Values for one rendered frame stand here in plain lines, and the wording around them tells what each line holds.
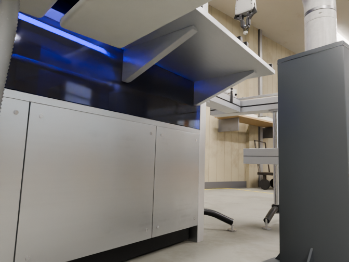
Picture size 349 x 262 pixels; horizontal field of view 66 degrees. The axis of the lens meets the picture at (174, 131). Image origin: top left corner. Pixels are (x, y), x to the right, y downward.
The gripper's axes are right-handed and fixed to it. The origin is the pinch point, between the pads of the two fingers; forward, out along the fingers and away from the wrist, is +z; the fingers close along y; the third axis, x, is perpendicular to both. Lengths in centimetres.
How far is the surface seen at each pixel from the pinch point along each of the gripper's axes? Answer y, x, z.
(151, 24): -7, 75, 36
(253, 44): 154, -389, -180
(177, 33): -1, 56, 29
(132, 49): 22, 56, 29
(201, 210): 29, -4, 97
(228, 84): 6.8, 6.2, 32.8
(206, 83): 19.2, 6.2, 30.1
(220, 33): -11, 46, 28
